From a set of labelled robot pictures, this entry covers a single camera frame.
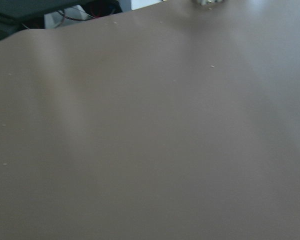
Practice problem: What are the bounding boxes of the dark monitor stand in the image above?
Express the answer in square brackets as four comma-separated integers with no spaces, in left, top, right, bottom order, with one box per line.
[0,0,123,41]

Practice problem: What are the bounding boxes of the red and black wires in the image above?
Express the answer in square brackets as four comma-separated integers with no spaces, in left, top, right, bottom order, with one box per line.
[21,1,121,30]

